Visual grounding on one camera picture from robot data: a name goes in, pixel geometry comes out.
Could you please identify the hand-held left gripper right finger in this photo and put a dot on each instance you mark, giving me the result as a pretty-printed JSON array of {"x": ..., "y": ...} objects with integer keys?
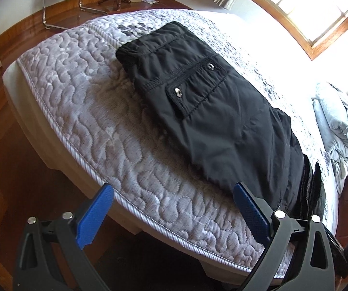
[{"x": 251, "y": 212}]

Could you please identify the wooden framed window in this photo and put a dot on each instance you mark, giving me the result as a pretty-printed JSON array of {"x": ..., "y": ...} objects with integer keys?
[{"x": 307, "y": 6}]

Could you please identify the bed with quilted grey bedspread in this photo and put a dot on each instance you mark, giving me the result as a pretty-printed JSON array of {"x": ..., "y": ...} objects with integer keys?
[{"x": 80, "y": 97}]

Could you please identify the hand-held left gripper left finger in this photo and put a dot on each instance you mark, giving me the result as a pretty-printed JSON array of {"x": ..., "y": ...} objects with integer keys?
[{"x": 96, "y": 212}]

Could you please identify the folded grey duvet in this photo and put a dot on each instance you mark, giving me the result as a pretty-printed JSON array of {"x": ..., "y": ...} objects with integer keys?
[{"x": 337, "y": 121}]

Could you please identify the crumpled grey cloth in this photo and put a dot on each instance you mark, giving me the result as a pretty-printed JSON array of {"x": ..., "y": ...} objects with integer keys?
[{"x": 340, "y": 172}]

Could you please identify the black pants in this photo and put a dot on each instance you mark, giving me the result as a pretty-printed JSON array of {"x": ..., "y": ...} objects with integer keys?
[{"x": 210, "y": 106}]

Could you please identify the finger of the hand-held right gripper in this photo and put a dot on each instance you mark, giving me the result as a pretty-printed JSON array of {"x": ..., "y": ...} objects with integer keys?
[{"x": 339, "y": 256}]

